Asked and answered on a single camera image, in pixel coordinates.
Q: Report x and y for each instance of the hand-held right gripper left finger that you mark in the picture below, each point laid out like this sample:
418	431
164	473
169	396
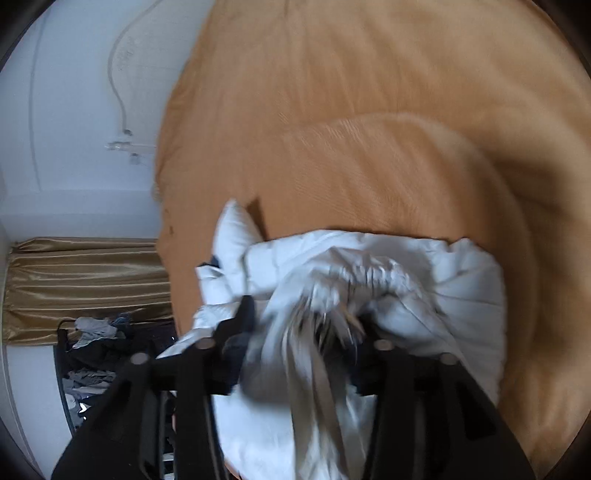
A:
231	337

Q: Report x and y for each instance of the grey hanging garment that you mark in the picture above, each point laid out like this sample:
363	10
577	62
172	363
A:
94	330

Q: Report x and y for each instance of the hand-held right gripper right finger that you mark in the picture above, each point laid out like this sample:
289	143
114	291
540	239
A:
383	364

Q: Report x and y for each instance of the golden curtain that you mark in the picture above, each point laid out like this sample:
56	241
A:
83	286

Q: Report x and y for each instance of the white puffer jacket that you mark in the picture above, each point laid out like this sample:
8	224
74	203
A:
323	263

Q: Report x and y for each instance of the orange quilted blanket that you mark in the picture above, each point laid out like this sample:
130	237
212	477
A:
369	115

